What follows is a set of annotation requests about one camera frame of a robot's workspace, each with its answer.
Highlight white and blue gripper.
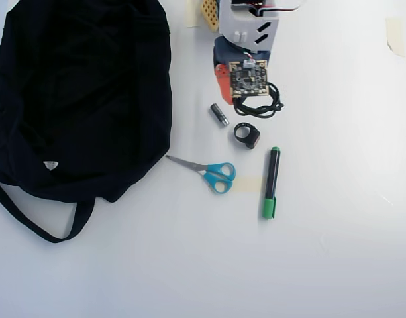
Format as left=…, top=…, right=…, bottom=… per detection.
left=213, top=0, right=282, bottom=104

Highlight black cable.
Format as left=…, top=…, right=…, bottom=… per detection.
left=232, top=80, right=286, bottom=120

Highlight black fabric bag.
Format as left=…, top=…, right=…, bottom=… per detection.
left=0, top=0, right=174, bottom=244

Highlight small black cylindrical battery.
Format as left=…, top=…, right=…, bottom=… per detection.
left=209, top=103, right=230, bottom=128

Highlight yellow perforated plastic part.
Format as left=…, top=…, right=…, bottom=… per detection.
left=200, top=0, right=221, bottom=33

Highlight narrow beige tape strip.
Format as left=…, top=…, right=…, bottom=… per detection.
left=183, top=0, right=204, bottom=28

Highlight wide beige tape strip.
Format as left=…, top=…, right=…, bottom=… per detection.
left=233, top=176, right=264, bottom=194

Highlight green and black marker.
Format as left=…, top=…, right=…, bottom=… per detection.
left=262, top=146, right=283, bottom=220

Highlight torn beige tape piece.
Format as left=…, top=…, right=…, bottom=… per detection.
left=385, top=17, right=406, bottom=58

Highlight camera circuit board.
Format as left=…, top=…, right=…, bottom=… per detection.
left=228, top=59, right=270, bottom=99

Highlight black ring strap light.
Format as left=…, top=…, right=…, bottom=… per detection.
left=233, top=121, right=261, bottom=150

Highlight red white black servo wires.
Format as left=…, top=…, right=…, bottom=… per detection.
left=248, top=0, right=307, bottom=17

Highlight blue handled scissors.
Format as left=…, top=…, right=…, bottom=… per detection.
left=164, top=154, right=237, bottom=195

